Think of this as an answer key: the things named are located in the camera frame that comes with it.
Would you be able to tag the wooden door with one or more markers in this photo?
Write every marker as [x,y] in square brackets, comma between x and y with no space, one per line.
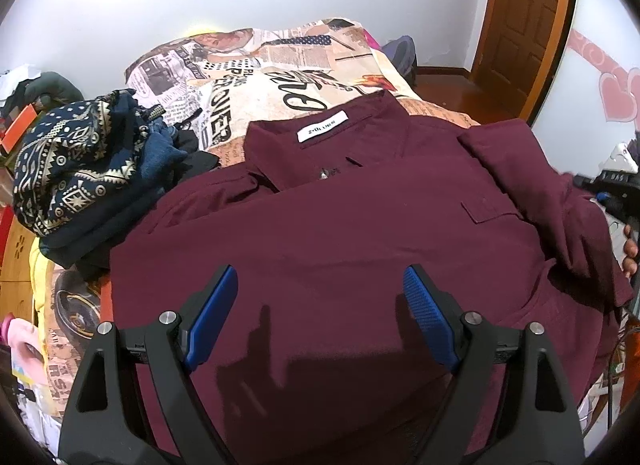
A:
[522,20]

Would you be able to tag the dark backpack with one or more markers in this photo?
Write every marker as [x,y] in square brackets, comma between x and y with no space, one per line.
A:
[402,57]

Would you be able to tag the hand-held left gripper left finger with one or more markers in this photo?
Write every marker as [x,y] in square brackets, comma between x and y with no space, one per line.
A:
[212,312]

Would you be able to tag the maroon button-up shirt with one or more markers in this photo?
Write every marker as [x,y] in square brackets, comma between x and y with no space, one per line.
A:
[350,225]

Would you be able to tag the yellow cloth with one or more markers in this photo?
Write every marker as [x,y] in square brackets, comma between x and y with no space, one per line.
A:
[40,285]

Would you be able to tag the orange box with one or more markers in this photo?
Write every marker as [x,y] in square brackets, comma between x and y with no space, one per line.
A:
[17,132]

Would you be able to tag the person's right hand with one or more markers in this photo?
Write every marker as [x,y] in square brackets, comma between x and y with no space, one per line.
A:
[631,250]

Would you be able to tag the pink heart wall sticker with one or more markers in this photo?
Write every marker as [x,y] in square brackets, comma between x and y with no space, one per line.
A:
[612,77]

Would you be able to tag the navy patterned cloth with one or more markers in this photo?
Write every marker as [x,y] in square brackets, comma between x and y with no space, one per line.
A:
[70,160]

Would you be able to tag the dark blue clothes pile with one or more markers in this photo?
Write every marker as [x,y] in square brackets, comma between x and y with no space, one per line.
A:
[130,195]

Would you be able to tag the grey cloth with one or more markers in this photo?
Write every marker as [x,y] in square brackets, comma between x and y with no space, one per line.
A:
[52,87]

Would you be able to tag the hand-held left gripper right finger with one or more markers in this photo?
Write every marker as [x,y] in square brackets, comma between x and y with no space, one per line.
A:
[425,312]

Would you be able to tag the newspaper print blanket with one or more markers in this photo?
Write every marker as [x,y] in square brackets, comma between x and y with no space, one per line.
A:
[280,75]

